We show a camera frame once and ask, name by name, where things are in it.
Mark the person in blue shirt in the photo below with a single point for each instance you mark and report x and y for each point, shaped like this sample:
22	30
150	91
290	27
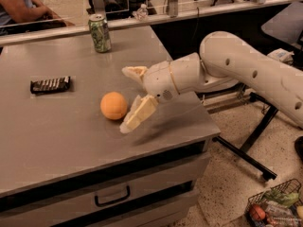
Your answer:
19	16

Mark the wire basket with groceries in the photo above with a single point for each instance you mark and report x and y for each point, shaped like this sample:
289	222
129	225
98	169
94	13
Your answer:
279	206

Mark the orange fruit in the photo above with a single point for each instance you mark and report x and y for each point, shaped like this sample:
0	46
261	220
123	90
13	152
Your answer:
113	106

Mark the white tissue packet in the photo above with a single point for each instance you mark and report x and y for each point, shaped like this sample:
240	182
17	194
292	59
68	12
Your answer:
282	55

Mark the green soda can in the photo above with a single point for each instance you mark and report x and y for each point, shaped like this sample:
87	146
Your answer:
99	30

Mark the grey drawer cabinet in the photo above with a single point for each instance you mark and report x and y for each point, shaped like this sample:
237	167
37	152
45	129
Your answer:
162	191

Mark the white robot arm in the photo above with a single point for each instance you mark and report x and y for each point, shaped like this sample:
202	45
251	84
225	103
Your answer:
222	60

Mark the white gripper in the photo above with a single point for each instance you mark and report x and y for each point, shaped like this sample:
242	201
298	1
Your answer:
157	80

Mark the black metal floor stand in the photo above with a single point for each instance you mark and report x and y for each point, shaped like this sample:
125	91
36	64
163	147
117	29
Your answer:
266	173

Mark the black drawer handle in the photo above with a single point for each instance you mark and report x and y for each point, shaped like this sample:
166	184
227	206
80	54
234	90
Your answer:
112	195

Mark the black rxbar chocolate bar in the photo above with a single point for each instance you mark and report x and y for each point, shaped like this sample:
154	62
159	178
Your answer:
50	86

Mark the clear plastic bottle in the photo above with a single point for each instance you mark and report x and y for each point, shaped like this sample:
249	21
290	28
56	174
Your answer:
142	13

